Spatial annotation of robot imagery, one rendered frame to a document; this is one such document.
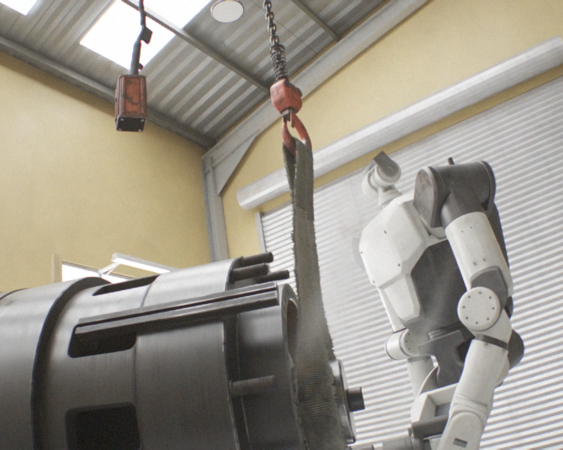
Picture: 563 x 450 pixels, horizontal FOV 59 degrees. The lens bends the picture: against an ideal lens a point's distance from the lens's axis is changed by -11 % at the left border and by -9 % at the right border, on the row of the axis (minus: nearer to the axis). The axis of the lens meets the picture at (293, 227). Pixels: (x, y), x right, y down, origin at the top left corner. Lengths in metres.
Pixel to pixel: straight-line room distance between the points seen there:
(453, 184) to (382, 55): 6.89
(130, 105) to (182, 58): 6.87
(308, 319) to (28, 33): 6.67
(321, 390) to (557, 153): 5.81
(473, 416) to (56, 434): 0.66
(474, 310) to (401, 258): 0.26
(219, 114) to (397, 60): 2.95
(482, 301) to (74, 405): 0.68
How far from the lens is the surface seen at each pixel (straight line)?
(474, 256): 1.03
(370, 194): 1.36
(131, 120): 1.02
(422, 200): 1.13
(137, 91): 1.05
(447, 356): 1.25
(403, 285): 1.23
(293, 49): 8.39
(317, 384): 0.81
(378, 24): 8.12
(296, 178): 0.92
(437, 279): 1.19
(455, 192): 1.09
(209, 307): 0.69
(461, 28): 7.64
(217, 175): 8.73
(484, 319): 0.98
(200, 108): 8.59
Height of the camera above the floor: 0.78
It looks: 23 degrees up
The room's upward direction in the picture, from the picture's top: 10 degrees counter-clockwise
